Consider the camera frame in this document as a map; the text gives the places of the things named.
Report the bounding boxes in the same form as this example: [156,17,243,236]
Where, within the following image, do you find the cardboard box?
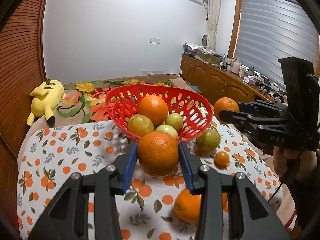
[197,52,223,64]

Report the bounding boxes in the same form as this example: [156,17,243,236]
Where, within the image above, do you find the small tangerine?
[215,151,230,166]
[174,188,228,224]
[214,97,240,124]

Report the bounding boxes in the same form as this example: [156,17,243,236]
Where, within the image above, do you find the person's right hand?
[272,145,317,185]

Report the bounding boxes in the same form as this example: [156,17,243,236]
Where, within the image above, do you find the yellow plush toy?
[26,79,66,133]

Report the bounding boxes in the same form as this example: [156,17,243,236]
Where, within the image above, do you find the black cable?
[267,179,287,203]

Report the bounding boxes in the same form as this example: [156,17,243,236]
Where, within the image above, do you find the beige curtain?
[206,0,222,50]

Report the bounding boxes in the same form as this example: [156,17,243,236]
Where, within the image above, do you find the black gadget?
[260,79,272,92]

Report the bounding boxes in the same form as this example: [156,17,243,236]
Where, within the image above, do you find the pink kettle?
[230,57,242,74]

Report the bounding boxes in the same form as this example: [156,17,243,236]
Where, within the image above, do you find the brown slatted wardrobe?
[0,0,53,230]

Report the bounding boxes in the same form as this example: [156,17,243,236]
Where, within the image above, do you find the wooden sideboard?
[180,54,275,103]

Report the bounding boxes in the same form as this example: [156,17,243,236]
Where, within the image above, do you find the floral blanket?
[54,74,200,124]

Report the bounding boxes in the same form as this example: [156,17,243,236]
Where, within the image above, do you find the orange print tablecloth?
[16,106,284,240]

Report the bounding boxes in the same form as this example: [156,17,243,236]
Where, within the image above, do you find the striped window blind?
[235,0,320,90]

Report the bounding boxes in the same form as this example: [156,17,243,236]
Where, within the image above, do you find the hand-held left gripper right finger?
[177,142,292,240]

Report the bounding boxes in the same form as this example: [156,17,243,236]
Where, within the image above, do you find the large orange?
[137,131,179,177]
[138,94,169,128]

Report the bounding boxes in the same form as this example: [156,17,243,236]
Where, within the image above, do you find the yellow-green pear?
[128,114,155,137]
[165,113,184,132]
[195,129,221,152]
[155,124,179,140]

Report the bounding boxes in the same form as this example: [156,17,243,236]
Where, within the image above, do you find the person's right forearm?
[292,152,320,233]

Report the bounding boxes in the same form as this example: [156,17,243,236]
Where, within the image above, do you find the red plastic basket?
[105,85,212,143]

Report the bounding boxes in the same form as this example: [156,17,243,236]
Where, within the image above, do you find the patterned cloth pile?
[183,43,223,55]

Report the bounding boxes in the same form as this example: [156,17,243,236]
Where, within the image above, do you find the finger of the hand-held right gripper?
[218,109,285,130]
[236,100,289,115]

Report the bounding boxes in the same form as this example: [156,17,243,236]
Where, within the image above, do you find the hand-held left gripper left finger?
[27,141,139,240]

